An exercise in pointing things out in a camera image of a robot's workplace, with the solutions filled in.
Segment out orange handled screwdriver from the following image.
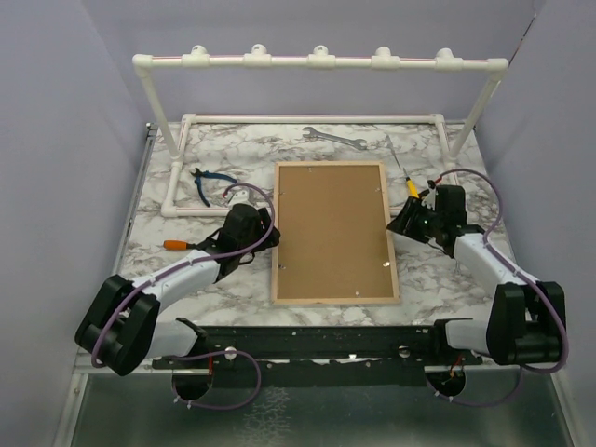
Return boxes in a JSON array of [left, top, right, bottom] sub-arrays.
[[163, 239, 192, 251]]

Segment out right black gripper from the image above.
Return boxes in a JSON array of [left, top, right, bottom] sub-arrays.
[[387, 196, 444, 244]]

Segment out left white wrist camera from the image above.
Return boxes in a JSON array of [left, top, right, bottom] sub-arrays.
[[223, 183, 251, 209]]

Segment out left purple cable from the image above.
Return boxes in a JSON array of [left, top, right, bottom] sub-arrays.
[[89, 183, 276, 412]]

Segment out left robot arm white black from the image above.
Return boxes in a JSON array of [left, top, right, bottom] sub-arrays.
[[74, 204, 280, 376]]

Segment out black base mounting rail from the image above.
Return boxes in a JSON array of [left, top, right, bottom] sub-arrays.
[[152, 325, 481, 388]]

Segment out purple cable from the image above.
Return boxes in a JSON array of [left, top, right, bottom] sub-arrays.
[[432, 168, 569, 409], [89, 183, 276, 412]]

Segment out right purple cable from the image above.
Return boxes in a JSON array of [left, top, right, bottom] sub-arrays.
[[432, 168, 569, 409]]

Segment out blue handled pliers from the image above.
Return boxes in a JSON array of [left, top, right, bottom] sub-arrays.
[[189, 167, 237, 208]]

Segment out white picture frame with photo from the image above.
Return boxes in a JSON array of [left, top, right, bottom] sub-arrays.
[[271, 161, 400, 305]]

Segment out silver open-end wrench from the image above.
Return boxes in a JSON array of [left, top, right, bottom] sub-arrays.
[[303, 127, 368, 151]]

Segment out yellow black handled screwdriver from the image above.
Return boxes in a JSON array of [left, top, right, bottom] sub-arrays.
[[402, 168, 419, 198]]

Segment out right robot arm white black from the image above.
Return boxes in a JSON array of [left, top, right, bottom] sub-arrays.
[[386, 185, 569, 372]]

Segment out white PVC pipe rack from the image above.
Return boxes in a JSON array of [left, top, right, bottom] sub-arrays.
[[132, 44, 509, 218]]

